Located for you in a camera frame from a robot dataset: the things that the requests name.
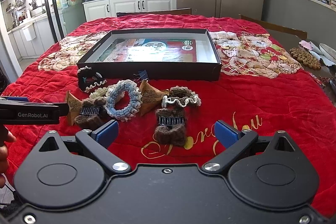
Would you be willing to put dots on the brown white-trim scrunchie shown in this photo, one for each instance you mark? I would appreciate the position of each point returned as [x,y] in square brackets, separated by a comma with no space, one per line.
[181,96]

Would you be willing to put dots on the cream crochet scrunchie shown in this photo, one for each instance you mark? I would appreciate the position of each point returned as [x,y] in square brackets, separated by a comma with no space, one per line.
[100,92]

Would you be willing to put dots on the dark wooden chair back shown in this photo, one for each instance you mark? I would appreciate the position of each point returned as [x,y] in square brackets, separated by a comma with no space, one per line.
[185,11]

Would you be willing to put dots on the wooden bead mat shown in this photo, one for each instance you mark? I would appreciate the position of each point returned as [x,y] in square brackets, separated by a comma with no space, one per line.
[306,58]

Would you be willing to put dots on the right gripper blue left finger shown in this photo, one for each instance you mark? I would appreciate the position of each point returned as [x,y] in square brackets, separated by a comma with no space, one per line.
[95,146]

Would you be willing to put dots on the brown knit hair claw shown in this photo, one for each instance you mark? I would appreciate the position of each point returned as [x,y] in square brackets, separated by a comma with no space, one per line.
[171,127]
[92,114]

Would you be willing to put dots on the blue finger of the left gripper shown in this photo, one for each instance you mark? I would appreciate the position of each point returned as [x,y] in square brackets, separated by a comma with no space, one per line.
[20,99]
[63,109]

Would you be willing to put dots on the blue crochet scrunchie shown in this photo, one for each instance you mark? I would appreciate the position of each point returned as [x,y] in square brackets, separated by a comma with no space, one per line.
[123,100]

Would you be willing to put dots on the blue binder clip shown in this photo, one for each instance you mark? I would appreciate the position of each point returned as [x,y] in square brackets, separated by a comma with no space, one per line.
[140,76]

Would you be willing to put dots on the brown wooden chair right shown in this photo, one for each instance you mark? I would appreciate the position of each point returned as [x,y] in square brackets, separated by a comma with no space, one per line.
[270,26]

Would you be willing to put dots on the white kitchen cabinet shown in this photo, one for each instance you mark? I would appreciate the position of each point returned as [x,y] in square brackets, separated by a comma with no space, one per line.
[109,8]

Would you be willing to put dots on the brown paper pyramid packet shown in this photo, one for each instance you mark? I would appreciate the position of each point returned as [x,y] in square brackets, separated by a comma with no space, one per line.
[151,97]
[75,106]

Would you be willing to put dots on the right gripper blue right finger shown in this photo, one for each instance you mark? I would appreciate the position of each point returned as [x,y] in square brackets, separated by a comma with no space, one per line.
[235,142]

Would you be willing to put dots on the black shallow cardboard box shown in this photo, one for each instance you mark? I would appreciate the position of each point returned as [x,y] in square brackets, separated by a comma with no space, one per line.
[206,68]

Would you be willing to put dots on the black white-trim scrunchie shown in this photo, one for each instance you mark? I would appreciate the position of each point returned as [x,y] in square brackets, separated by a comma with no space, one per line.
[89,79]

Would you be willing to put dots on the red quilted bedspread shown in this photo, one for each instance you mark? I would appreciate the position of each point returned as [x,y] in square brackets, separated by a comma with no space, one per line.
[291,102]

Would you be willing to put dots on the person's left hand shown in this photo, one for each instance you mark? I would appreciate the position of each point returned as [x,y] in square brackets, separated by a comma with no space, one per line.
[6,137]

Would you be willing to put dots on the colourful printed paper sheet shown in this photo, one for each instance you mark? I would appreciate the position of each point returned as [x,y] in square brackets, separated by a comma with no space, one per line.
[150,50]

